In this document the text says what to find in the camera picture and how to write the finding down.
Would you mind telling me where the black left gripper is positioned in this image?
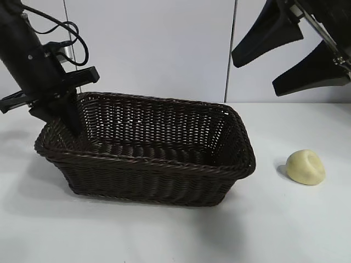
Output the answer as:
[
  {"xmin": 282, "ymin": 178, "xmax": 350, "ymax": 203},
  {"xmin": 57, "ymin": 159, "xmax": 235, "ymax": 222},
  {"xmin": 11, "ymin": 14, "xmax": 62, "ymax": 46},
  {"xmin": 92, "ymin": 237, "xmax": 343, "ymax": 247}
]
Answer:
[{"xmin": 0, "ymin": 44, "xmax": 100, "ymax": 138}]

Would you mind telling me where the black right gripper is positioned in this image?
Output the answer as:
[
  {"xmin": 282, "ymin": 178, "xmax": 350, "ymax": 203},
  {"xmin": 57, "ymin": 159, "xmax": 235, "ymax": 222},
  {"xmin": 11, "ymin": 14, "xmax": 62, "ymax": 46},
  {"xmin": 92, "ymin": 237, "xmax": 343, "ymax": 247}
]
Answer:
[{"xmin": 231, "ymin": 0, "xmax": 351, "ymax": 97}]

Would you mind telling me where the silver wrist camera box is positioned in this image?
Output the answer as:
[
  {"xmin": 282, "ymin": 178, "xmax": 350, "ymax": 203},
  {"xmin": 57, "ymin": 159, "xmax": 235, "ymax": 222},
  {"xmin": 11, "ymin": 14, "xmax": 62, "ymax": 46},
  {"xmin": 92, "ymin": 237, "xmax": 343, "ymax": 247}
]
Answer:
[{"xmin": 45, "ymin": 41, "xmax": 76, "ymax": 64}]

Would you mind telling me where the dark brown woven basket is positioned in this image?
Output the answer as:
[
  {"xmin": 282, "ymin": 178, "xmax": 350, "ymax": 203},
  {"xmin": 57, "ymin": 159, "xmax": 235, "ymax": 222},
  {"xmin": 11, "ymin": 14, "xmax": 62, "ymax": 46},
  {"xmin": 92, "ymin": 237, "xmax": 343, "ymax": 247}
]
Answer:
[{"xmin": 34, "ymin": 92, "xmax": 257, "ymax": 207}]

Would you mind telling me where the pale yellow egg yolk pastry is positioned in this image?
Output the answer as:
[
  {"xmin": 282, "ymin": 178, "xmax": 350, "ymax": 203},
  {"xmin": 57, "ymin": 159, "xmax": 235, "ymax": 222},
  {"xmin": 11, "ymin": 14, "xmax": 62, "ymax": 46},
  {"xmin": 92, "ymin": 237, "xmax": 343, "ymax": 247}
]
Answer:
[{"xmin": 285, "ymin": 149, "xmax": 327, "ymax": 186}]

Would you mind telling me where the black cable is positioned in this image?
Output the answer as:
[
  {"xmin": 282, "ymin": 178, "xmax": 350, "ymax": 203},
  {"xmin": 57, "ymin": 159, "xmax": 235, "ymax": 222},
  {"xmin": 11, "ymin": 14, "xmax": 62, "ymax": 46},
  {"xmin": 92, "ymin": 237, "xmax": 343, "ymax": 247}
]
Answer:
[{"xmin": 21, "ymin": 4, "xmax": 90, "ymax": 66}]

